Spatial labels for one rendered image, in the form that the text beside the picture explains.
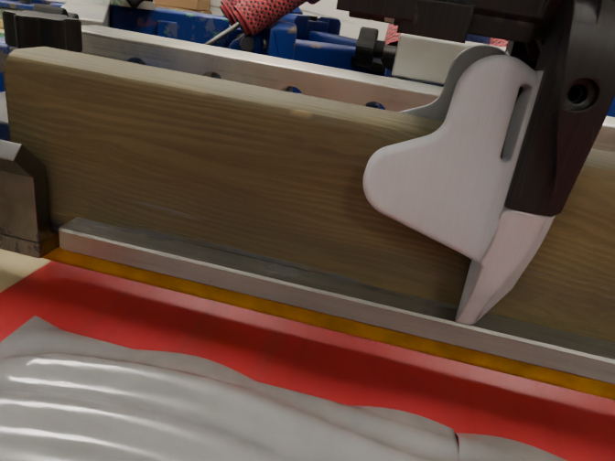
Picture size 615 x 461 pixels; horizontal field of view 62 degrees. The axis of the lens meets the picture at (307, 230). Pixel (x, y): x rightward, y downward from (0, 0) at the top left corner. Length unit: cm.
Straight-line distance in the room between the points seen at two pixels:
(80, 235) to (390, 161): 13
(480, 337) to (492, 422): 4
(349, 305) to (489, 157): 7
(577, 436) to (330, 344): 10
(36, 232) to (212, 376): 10
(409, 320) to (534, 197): 7
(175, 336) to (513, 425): 14
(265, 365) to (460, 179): 11
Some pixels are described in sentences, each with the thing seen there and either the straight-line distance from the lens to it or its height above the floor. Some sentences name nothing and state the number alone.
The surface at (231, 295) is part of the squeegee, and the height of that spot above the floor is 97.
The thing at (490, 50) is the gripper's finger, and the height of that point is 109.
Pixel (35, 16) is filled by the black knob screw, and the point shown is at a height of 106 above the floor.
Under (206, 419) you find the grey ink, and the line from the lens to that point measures 19.
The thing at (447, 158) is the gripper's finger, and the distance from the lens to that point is 17.
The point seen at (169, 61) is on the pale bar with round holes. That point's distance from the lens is 46.
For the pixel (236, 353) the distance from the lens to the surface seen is 23.
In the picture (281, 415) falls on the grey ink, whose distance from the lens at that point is 19.
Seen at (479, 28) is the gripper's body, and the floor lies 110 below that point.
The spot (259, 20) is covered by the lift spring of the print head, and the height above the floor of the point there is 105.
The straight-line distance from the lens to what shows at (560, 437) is 24.
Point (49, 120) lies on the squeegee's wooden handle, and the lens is 24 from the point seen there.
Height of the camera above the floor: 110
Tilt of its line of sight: 25 degrees down
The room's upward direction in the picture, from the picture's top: 9 degrees clockwise
